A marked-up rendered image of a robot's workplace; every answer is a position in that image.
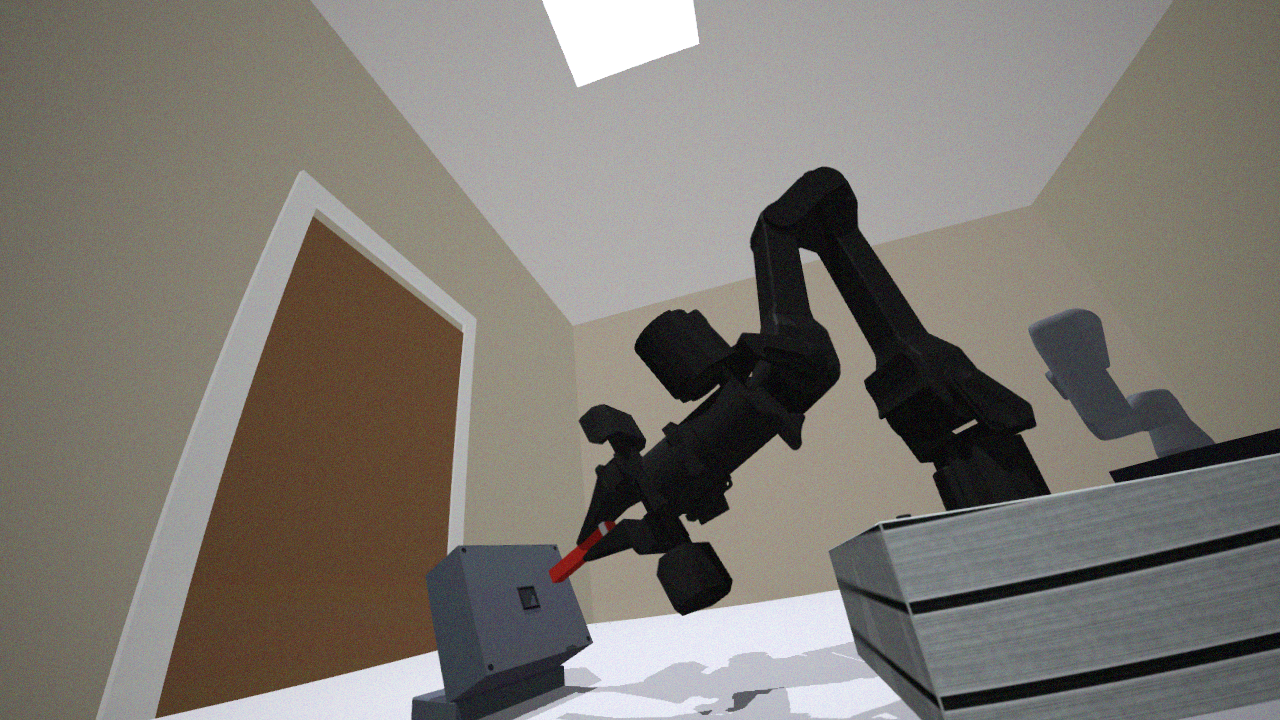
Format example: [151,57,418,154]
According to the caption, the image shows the dark red peg with grey band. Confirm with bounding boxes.
[549,521,616,583]

